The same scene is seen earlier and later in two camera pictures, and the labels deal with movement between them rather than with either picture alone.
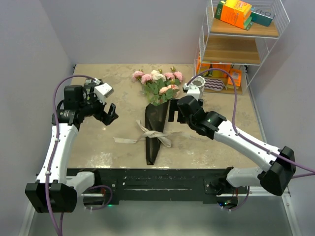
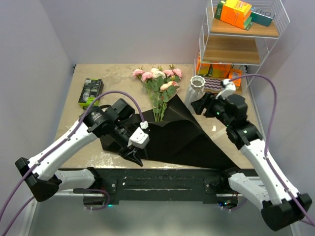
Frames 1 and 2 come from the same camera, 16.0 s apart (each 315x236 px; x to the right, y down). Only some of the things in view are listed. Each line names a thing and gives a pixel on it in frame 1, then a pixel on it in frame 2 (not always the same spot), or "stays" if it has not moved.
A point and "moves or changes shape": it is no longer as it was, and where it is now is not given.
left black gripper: x=106 y=118 → x=132 y=155
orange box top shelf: x=236 y=12 stays
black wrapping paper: x=155 y=116 moves or changes shape
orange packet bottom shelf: x=236 y=75 stays
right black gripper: x=173 y=107 → x=207 y=101
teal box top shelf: x=262 y=16 stays
